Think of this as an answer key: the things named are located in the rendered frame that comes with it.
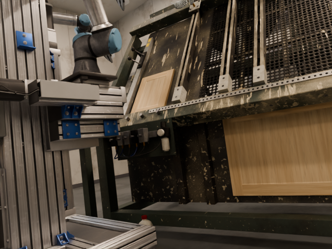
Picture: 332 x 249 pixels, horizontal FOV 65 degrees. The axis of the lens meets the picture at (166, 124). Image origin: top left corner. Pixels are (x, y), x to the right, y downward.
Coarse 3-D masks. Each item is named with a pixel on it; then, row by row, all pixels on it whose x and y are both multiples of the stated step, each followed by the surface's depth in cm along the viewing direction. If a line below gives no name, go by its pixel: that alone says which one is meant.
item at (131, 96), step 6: (150, 42) 248; (150, 48) 246; (144, 60) 235; (144, 66) 233; (138, 72) 227; (138, 78) 223; (132, 84) 220; (138, 84) 222; (132, 90) 215; (132, 96) 212; (132, 102) 211; (126, 108) 204
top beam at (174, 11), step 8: (208, 0) 227; (216, 0) 226; (224, 0) 225; (184, 8) 238; (208, 8) 233; (160, 16) 255; (168, 16) 248; (176, 16) 246; (184, 16) 244; (144, 24) 264; (152, 24) 258; (160, 24) 257; (168, 24) 255; (136, 32) 270; (144, 32) 268; (152, 32) 266
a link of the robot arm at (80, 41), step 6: (78, 36) 135; (84, 36) 135; (90, 36) 134; (78, 42) 135; (84, 42) 133; (78, 48) 134; (84, 48) 134; (90, 48) 133; (78, 54) 134; (84, 54) 134; (90, 54) 135
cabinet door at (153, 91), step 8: (168, 72) 207; (144, 80) 219; (152, 80) 213; (160, 80) 207; (168, 80) 201; (144, 88) 212; (152, 88) 206; (160, 88) 200; (168, 88) 195; (136, 96) 211; (144, 96) 205; (152, 96) 200; (160, 96) 195; (136, 104) 204; (144, 104) 199; (152, 104) 194; (160, 104) 189
